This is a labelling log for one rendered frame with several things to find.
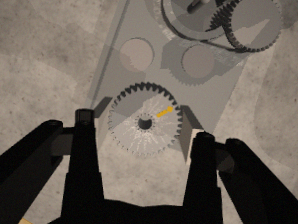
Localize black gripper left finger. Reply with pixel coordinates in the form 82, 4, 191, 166
0, 97, 113, 224

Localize light grey toothed gear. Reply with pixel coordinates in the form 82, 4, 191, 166
108, 82, 182, 156

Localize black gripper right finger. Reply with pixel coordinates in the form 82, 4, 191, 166
177, 105, 298, 224

